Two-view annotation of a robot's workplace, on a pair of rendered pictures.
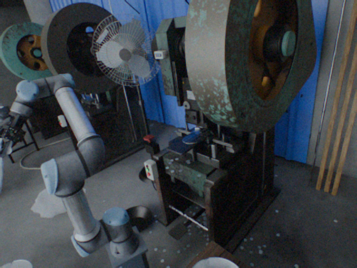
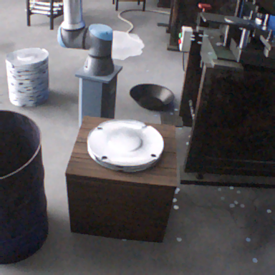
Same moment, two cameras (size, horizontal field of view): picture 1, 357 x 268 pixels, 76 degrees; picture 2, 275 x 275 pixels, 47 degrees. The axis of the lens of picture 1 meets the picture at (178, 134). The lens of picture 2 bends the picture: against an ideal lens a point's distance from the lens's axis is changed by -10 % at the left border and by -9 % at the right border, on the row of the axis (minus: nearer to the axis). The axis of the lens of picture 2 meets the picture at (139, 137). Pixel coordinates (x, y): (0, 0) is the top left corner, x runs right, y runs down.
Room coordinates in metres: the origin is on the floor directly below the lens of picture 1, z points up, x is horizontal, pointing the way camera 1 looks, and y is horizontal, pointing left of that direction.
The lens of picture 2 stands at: (-0.16, -0.79, 1.19)
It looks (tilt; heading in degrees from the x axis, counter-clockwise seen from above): 36 degrees down; 40
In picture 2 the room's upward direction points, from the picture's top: 7 degrees clockwise
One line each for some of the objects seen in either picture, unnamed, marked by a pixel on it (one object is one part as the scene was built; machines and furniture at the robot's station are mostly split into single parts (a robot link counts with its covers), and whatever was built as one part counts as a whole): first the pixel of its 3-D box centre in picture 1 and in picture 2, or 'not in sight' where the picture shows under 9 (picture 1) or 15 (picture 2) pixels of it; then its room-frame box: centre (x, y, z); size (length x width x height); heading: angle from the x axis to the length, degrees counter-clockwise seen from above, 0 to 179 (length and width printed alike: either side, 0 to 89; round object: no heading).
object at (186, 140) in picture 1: (188, 151); (225, 31); (1.30, -0.04, 0.72); 0.25 x 0.14 x 0.14; 132
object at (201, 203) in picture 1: (209, 185); not in sight; (1.42, -0.18, 0.31); 0.43 x 0.42 x 0.01; 42
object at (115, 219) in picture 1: (116, 223); (99, 39); (0.86, 0.37, 0.62); 0.13 x 0.12 x 0.14; 123
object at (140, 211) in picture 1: (135, 221); (151, 98); (1.43, 0.46, 0.04); 0.30 x 0.30 x 0.07
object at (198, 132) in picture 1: (203, 134); (258, 29); (1.41, -0.17, 0.76); 0.15 x 0.09 x 0.05; 42
